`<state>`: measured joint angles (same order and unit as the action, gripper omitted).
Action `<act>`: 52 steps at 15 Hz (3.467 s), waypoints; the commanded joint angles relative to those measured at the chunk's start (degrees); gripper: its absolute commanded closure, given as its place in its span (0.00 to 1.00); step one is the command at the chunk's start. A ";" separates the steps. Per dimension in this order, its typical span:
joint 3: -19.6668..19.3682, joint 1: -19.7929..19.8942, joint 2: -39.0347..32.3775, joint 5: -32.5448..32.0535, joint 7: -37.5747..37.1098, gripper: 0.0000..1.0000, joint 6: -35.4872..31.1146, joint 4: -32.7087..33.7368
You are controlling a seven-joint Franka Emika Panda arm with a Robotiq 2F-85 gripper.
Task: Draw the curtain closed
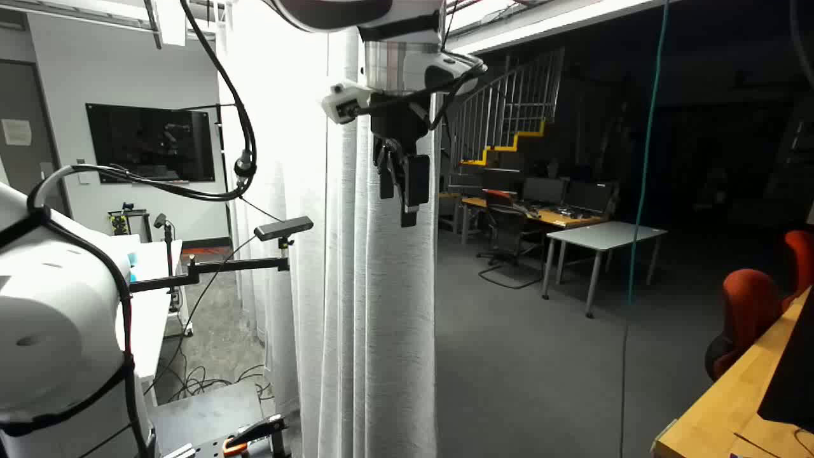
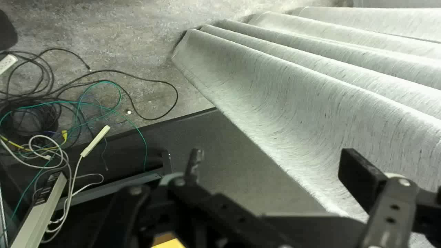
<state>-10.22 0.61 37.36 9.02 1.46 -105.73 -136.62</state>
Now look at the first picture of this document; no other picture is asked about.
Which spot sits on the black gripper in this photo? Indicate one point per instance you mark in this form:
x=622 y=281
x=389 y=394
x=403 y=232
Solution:
x=401 y=118

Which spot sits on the white woven curtain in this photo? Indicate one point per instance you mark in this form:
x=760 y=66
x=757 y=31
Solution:
x=356 y=322

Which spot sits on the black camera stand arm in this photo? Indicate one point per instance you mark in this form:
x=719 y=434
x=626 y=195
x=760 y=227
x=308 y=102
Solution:
x=237 y=265

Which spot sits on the large orange chair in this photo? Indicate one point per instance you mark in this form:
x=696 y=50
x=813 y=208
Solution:
x=752 y=310

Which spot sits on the black camera bar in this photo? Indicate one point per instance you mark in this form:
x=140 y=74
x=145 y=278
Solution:
x=283 y=227

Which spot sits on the white paper sign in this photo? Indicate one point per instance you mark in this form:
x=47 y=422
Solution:
x=17 y=132

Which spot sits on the white four-legged table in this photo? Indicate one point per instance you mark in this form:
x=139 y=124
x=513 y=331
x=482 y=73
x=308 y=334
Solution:
x=607 y=236

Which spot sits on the white workbench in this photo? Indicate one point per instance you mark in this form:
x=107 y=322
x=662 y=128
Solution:
x=152 y=315

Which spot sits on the small orange chair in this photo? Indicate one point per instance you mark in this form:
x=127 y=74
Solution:
x=800 y=255

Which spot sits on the wooden yellow board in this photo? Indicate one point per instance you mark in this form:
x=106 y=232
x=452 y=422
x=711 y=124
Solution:
x=721 y=415

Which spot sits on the black orange clamp tool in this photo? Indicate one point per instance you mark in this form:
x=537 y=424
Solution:
x=255 y=436

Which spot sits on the white overhead beam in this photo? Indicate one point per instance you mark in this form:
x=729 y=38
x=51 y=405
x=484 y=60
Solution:
x=551 y=20

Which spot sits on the wooden office desk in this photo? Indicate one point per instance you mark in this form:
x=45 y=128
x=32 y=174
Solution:
x=561 y=217

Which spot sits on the dark computer monitor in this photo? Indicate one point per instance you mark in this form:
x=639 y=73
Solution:
x=546 y=193
x=590 y=197

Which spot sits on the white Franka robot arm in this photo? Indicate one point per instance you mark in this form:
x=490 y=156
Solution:
x=51 y=339

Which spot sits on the black wall monitor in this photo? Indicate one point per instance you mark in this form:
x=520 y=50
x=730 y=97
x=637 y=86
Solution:
x=153 y=143

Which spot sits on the black office chair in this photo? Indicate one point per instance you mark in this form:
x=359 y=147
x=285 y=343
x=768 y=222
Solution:
x=513 y=237

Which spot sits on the staircase with yellow edge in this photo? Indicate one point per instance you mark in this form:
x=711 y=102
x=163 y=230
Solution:
x=509 y=110

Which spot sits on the blue bottle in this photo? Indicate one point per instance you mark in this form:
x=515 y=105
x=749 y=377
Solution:
x=132 y=269

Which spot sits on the black desktop monitor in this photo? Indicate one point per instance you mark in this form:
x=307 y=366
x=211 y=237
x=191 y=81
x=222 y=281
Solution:
x=794 y=384

